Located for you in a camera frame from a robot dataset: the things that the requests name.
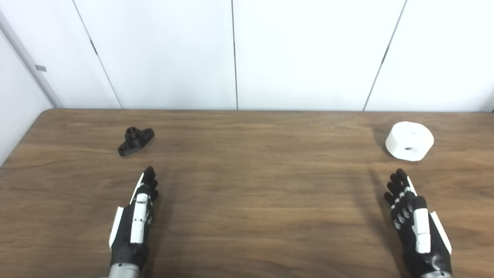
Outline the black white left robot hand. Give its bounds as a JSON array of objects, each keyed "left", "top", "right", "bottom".
[{"left": 109, "top": 166, "right": 159, "bottom": 271}]

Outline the grey wall corner post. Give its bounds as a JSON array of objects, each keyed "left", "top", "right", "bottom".
[{"left": 0, "top": 10, "right": 64, "bottom": 109}]

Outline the round white plastic piece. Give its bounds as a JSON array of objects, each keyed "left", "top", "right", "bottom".
[{"left": 385, "top": 121, "right": 435, "bottom": 162}]

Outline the black flanged holder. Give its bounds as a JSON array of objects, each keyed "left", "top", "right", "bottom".
[{"left": 118, "top": 127, "right": 155, "bottom": 157}]

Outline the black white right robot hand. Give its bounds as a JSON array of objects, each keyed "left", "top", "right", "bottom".
[{"left": 384, "top": 168, "right": 453, "bottom": 275}]

